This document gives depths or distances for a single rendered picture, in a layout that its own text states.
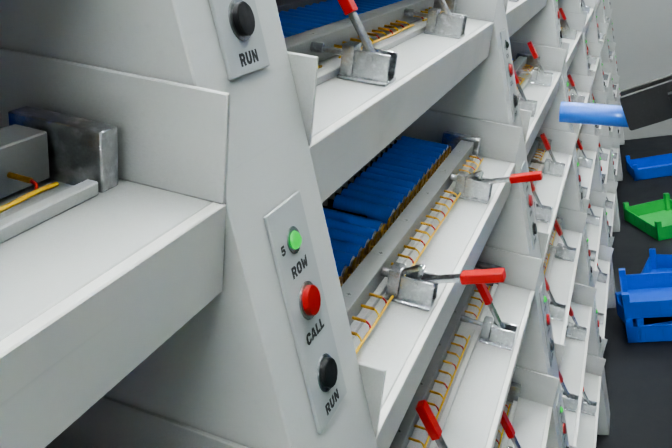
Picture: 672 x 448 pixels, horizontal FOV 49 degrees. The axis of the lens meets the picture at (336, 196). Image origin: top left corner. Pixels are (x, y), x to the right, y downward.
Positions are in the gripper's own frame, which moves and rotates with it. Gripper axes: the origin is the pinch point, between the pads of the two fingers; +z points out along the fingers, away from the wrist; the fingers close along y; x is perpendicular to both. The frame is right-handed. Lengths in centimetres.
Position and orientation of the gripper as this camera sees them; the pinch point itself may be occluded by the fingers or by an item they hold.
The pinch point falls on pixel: (667, 97)
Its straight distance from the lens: 68.0
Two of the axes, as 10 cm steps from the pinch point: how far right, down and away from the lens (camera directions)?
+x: 3.8, 9.1, 1.7
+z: -8.5, 2.7, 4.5
